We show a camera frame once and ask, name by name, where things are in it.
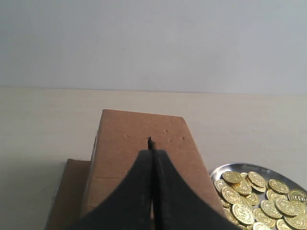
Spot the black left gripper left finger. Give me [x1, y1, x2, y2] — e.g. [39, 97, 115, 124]
[67, 150, 153, 230]

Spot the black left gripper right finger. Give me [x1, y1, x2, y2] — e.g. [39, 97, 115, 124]
[152, 150, 239, 230]

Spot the round silver metal plate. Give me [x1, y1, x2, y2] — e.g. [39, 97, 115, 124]
[209, 162, 307, 230]

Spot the gold coin top of pile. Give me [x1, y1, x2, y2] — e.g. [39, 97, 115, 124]
[222, 171, 243, 184]

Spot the brown cardboard box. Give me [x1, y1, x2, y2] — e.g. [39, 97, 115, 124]
[45, 109, 223, 230]

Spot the gold coin centre right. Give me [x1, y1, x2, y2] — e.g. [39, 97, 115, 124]
[275, 199, 298, 217]

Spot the gold coin upper left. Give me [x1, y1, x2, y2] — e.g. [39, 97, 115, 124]
[221, 186, 241, 205]

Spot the gold coin far right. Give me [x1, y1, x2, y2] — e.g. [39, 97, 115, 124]
[287, 189, 307, 203]

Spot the gold coin left middle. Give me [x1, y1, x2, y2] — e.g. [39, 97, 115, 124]
[232, 204, 255, 225]

